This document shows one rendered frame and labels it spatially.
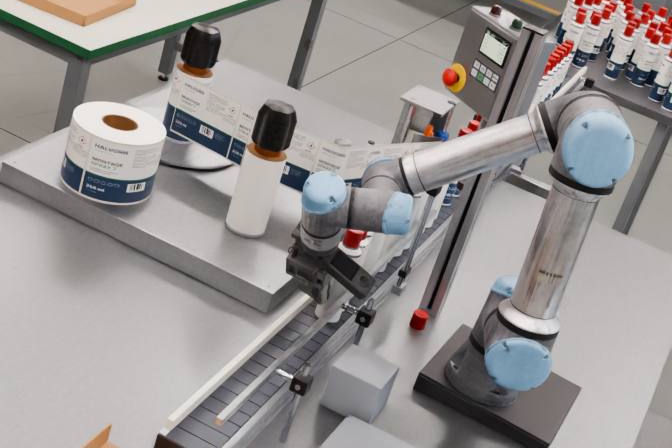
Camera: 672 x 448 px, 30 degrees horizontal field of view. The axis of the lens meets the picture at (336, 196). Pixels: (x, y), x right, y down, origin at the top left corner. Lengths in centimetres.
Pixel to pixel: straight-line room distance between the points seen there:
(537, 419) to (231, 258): 70
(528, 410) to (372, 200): 58
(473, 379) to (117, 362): 68
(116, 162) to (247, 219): 30
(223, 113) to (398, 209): 84
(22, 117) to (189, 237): 253
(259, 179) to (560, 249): 74
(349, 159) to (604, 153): 88
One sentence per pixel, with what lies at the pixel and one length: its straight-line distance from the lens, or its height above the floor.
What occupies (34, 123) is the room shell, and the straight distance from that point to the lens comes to 507.
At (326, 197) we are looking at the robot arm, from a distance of 215.
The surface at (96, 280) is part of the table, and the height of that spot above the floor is 83.
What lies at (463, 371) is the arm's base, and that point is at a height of 90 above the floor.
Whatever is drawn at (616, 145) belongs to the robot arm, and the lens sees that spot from 211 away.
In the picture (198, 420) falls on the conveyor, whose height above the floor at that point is 88.
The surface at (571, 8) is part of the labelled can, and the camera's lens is 486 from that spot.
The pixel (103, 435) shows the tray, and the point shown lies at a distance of 208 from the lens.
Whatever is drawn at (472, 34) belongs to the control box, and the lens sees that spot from 262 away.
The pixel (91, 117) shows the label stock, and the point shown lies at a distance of 271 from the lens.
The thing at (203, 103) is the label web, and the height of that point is 102.
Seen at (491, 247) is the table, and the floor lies 83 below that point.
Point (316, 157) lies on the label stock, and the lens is 284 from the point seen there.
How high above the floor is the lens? 213
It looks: 25 degrees down
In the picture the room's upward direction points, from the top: 18 degrees clockwise
